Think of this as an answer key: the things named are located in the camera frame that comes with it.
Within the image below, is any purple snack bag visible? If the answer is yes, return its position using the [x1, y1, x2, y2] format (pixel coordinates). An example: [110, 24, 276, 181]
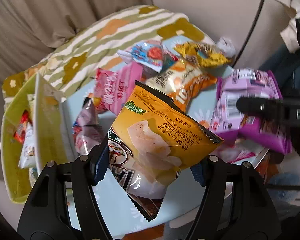
[210, 68, 292, 154]

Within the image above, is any yellow barbecue chips bag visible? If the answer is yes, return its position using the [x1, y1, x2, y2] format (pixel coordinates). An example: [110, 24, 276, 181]
[108, 81, 223, 220]

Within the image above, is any pink white candy bag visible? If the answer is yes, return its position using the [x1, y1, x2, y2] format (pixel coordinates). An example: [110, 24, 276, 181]
[211, 139, 268, 167]

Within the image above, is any green cardboard box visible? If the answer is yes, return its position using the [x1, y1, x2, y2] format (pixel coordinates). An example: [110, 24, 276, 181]
[1, 73, 77, 204]

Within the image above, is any white red snack packet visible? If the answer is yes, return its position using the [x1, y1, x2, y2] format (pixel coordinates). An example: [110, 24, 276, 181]
[18, 122, 36, 169]

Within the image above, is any yellow black snack bag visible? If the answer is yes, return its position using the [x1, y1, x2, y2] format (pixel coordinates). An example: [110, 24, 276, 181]
[173, 41, 231, 68]

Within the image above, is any mauve snack bag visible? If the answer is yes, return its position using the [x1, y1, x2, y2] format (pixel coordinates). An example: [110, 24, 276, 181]
[72, 98, 105, 155]

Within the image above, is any orange white cake packet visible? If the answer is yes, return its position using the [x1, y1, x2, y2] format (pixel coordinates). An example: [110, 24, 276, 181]
[145, 59, 217, 112]

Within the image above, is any white hanging cloth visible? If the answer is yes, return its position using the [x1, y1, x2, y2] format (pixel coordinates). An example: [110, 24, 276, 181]
[275, 0, 300, 53]

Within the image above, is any blue red snack packet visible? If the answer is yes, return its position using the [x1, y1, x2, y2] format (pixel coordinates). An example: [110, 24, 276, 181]
[117, 40, 179, 73]

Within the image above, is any pink marshmallow bag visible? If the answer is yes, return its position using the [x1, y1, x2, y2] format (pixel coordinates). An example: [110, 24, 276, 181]
[93, 62, 143, 115]

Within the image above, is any green striped floral blanket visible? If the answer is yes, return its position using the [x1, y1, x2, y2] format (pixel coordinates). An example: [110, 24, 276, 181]
[2, 5, 213, 103]

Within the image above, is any beige curtain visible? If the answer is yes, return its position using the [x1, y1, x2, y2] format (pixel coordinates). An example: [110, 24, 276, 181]
[0, 0, 152, 82]

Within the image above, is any black cable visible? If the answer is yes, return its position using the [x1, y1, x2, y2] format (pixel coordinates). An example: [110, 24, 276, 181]
[231, 0, 269, 68]

